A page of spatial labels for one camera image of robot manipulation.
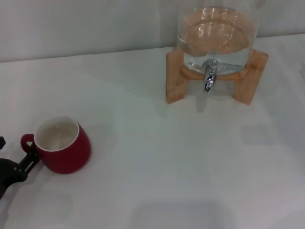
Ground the glass water dispenser jar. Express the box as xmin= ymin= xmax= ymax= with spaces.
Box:
xmin=175 ymin=0 xmax=267 ymax=76

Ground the chrome faucet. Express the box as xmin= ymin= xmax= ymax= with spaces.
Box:
xmin=202 ymin=59 xmax=242 ymax=94

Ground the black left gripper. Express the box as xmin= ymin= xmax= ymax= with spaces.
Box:
xmin=0 ymin=136 xmax=39 ymax=200

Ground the wooden dispenser stand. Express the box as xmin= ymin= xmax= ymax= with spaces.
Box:
xmin=165 ymin=44 xmax=269 ymax=105

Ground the red ceramic cup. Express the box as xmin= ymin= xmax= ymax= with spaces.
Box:
xmin=20 ymin=115 xmax=92 ymax=175

